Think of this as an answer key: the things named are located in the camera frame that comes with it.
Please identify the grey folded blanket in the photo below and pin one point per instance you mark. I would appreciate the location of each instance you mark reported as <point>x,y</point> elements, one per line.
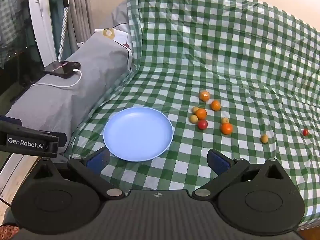
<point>75,105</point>

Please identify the green white checkered cloth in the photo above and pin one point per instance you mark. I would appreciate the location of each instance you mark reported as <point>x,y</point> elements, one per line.
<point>225,55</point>

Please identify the small tan longan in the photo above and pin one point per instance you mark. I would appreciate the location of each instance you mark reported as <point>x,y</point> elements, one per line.
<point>264,138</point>
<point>193,119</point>
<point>225,120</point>
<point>194,109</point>

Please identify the white door frame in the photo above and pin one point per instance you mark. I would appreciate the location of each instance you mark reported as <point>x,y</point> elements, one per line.
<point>40,17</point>

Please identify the red floral cloth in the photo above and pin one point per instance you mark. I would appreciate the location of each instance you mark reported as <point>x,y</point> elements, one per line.
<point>8,232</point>

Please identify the black and silver pole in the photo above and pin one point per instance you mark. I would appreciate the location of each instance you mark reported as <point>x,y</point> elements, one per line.
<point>63,25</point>

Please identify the grey curtain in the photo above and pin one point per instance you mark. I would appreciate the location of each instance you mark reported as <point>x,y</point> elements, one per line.
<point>80,10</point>

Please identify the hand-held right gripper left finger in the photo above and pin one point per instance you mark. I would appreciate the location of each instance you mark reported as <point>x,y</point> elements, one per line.
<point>96,159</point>

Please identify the white bed rail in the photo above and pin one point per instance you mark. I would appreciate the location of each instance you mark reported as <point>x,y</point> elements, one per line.
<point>10,171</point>

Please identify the small orange with pale patch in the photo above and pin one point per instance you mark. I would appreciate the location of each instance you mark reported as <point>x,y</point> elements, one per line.
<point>204,96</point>

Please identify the light blue plate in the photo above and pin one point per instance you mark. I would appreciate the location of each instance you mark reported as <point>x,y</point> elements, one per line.
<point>137,132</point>

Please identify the grey printed pillow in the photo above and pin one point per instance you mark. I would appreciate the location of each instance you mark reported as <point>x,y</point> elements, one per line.
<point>121,17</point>

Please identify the black smartphone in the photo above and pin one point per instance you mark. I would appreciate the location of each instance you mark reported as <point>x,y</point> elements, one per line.
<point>62,68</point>

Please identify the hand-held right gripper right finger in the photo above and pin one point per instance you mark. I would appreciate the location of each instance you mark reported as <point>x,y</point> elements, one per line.
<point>220,163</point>

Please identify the red cherry tomato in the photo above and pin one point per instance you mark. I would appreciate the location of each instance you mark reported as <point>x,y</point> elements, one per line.
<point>305,132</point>
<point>202,124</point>

